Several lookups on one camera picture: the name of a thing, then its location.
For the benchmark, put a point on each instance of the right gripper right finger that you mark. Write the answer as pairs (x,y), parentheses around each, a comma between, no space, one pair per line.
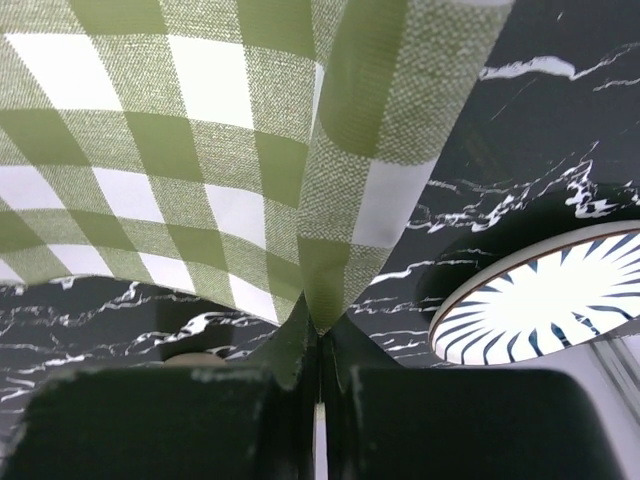
(556,417)

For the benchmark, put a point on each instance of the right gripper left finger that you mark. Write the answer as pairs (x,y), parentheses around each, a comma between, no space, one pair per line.
(249,419)

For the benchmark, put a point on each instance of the white blue striped plate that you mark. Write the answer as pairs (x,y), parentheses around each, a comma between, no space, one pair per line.
(558,293)

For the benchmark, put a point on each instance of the green checkered cloth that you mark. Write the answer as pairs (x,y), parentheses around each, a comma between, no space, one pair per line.
(248,152)

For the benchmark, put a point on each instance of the beige paper cup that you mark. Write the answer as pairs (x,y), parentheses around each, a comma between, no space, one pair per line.
(195,359)

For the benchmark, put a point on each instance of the right aluminium frame post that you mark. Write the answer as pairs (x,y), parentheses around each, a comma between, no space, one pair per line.
(620,367)

